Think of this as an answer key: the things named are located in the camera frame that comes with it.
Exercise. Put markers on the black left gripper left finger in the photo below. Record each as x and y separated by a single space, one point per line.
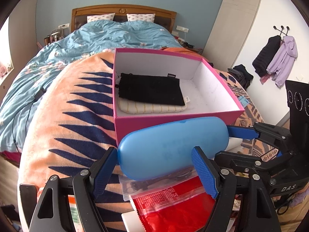
101 172

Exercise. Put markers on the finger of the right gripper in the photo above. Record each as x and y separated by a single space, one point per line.
248 133

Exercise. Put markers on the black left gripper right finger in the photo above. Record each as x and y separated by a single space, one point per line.
207 173

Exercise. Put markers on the blue glasses case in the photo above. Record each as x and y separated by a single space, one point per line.
159 150

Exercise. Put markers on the striped Pingu zipper pouch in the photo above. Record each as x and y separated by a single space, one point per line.
132 107

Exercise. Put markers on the black fabric pouch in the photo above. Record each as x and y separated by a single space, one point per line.
150 89

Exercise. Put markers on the left nightstand with clutter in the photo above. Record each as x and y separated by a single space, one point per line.
56 35

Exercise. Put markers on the blue small card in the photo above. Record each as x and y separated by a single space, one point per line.
244 101

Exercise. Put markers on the red plastic zip bag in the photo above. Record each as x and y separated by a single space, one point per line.
183 207

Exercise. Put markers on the pink cardboard box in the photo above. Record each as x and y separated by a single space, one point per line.
204 91

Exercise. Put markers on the orange patterned blanket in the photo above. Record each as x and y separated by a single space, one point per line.
73 124

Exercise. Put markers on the dark clothes pile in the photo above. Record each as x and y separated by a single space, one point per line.
240 73

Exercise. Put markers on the white paper box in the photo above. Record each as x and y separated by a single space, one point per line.
132 222

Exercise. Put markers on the black hanging jacket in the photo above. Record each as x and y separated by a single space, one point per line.
266 55

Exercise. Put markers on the lilac hanging hoodie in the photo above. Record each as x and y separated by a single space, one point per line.
283 61

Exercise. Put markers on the right wooden nightstand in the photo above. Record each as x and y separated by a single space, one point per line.
191 47

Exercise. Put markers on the orange garment on bed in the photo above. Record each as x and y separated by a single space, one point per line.
182 51

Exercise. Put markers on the beige wardrobe panel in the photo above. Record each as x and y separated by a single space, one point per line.
229 33

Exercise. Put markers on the blue floral duvet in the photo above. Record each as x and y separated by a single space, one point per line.
19 104

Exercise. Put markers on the wooden bed headboard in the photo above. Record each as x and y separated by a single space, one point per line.
163 17

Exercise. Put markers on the right patterned pillow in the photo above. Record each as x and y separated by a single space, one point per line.
141 17

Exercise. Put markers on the patterned pillow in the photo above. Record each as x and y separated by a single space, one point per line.
141 17
101 17

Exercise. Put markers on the left patterned pillow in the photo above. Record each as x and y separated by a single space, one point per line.
101 17

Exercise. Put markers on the black tracker camera box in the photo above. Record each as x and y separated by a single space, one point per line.
297 96

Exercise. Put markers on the black wall coat hooks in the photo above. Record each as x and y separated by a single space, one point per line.
283 30

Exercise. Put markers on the white wall socket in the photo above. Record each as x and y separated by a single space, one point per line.
182 29

